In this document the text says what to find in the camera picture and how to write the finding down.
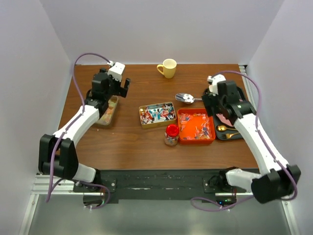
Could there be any metal scoop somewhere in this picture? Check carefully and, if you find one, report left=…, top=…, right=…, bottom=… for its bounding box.
left=175, top=93, right=202, bottom=104

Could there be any silver tin of gummies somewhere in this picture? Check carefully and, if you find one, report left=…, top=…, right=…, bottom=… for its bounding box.
left=95, top=95, right=119, bottom=128

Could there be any gold tin of lollipops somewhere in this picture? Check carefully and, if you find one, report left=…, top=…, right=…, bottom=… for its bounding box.
left=139, top=102, right=177, bottom=129

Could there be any red jar lid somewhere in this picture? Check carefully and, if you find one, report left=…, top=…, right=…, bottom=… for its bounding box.
left=165, top=124, right=179, bottom=138

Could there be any clear plastic jar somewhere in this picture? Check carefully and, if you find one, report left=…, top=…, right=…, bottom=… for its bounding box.
left=164, top=132, right=179, bottom=146

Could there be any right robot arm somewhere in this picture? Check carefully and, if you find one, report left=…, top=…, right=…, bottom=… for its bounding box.
left=202, top=77, right=301, bottom=204

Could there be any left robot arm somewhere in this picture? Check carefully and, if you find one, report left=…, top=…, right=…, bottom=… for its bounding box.
left=38, top=63, right=130, bottom=192

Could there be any orange tray of candies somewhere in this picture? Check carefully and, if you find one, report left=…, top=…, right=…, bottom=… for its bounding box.
left=177, top=108, right=216, bottom=144

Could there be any pink dotted plate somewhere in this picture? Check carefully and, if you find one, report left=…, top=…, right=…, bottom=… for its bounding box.
left=216, top=114, right=233, bottom=126

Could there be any gold spoon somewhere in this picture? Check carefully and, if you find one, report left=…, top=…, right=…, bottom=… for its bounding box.
left=216, top=125, right=237, bottom=132

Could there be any black serving tray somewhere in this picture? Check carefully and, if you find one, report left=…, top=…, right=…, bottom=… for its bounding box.
left=201, top=85, right=245, bottom=141

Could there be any gold fork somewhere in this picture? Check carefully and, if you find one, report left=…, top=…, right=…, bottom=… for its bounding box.
left=222, top=132, right=239, bottom=140

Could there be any yellow mug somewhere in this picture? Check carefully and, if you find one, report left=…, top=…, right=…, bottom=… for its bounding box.
left=156, top=59, right=177, bottom=79

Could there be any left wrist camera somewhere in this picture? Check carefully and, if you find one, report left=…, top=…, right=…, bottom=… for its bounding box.
left=108, top=62, right=125, bottom=82

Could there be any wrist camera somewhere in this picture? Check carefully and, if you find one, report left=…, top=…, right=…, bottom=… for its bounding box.
left=108, top=62, right=125, bottom=82
left=207, top=74, right=226, bottom=95

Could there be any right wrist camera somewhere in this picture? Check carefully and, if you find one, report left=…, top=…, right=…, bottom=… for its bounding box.
left=207, top=74, right=226, bottom=95

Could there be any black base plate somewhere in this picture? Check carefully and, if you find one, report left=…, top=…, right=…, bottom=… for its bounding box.
left=73, top=168, right=245, bottom=204

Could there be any aluminium rail frame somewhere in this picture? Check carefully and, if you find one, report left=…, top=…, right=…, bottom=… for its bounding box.
left=27, top=64, right=301, bottom=235

